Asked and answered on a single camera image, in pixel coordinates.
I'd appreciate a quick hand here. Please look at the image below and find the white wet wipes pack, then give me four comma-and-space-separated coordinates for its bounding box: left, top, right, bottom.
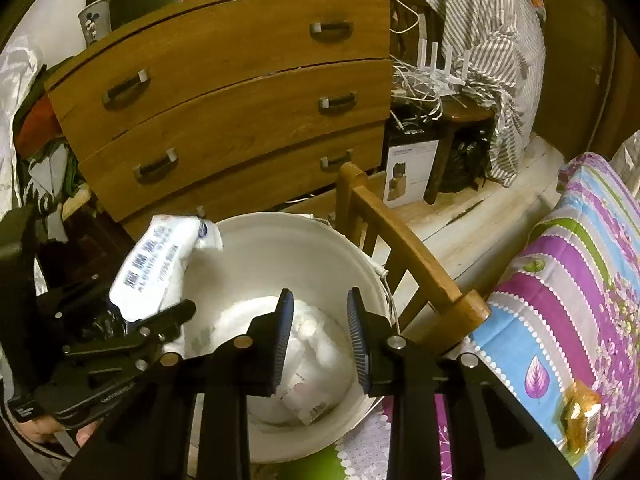
108, 214, 224, 323

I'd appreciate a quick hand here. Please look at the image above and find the white trash bucket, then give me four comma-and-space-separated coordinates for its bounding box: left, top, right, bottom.
183, 212, 388, 464

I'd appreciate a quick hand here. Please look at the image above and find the person's left hand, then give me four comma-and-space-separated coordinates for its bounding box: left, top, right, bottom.
16, 416, 102, 448

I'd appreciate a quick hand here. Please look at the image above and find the wooden chair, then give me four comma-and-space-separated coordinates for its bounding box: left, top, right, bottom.
335, 162, 490, 354

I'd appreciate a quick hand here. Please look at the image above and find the colourful striped bed sheet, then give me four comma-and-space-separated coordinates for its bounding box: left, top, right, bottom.
334, 152, 640, 480

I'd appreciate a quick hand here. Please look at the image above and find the white product box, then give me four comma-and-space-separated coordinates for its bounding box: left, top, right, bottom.
383, 140, 439, 208

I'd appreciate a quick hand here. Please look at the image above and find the yellow snack wrapper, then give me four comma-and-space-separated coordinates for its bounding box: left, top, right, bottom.
561, 380, 601, 454

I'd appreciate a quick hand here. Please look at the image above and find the wooden drawer dresser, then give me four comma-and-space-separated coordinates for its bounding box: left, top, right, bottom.
46, 0, 392, 236

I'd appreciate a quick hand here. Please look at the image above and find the dark wooden stool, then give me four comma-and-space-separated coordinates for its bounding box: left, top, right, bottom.
424, 96, 495, 205

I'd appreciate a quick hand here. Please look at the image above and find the white wifi router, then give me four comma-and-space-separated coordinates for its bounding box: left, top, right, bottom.
416, 39, 471, 96

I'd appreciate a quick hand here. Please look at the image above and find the dark wooden wardrobe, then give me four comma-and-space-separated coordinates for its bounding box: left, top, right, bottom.
534, 0, 639, 159

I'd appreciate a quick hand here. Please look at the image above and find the paper cup with print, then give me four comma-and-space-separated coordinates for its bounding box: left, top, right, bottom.
77, 0, 112, 46

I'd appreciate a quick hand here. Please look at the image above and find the grey striped hanging cloth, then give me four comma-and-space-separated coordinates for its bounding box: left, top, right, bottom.
425, 0, 546, 186

